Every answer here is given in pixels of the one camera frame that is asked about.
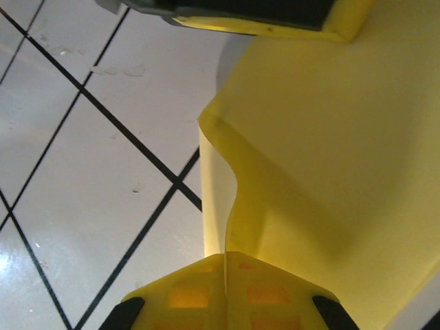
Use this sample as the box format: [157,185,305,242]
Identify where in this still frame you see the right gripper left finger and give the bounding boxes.
[98,253,228,330]

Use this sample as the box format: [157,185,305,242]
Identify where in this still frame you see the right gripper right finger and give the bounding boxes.
[225,251,360,330]

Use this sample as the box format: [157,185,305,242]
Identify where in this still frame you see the white grid table mat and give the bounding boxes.
[0,0,440,330]

